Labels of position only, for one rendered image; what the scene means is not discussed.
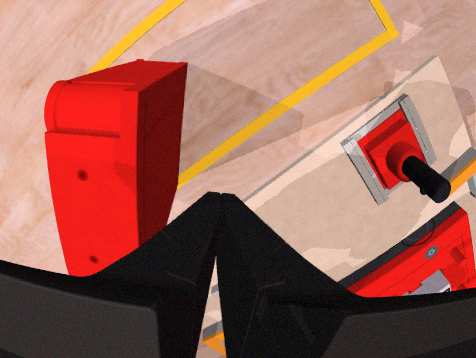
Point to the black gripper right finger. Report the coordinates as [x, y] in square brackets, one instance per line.
[274, 304]

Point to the yellow flat bar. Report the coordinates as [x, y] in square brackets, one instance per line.
[278, 109]

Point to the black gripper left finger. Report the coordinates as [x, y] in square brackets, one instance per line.
[149, 304]

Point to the cream flat plate with orange corner brackets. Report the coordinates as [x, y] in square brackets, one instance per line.
[329, 205]

